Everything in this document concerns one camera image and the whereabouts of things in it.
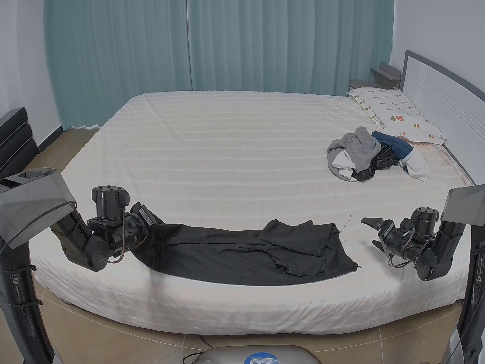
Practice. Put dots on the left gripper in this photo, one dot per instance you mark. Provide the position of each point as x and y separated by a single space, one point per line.
138 229

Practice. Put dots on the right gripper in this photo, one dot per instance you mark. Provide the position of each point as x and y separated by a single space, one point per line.
396 241

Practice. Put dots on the black polo shirt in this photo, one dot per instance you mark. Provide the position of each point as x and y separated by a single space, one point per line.
235 252

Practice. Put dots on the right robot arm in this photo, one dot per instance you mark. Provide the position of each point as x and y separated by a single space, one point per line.
435 252

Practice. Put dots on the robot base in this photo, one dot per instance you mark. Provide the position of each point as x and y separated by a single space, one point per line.
250 356

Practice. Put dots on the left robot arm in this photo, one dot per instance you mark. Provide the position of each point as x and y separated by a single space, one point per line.
22 298

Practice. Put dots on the pile of clothes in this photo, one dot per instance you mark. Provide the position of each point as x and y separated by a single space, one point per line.
360 152

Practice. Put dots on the bed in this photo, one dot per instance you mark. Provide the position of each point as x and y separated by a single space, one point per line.
212 157

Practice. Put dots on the white printed pillow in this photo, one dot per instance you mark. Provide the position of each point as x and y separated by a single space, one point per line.
398 114

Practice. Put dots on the black chest of drawers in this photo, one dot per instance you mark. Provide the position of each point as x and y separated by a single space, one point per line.
15 142

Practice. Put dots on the grey bedside table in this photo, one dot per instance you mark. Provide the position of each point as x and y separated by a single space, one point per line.
379 75

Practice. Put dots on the blue-green curtain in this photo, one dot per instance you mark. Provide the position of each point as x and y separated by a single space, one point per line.
288 32
113 51

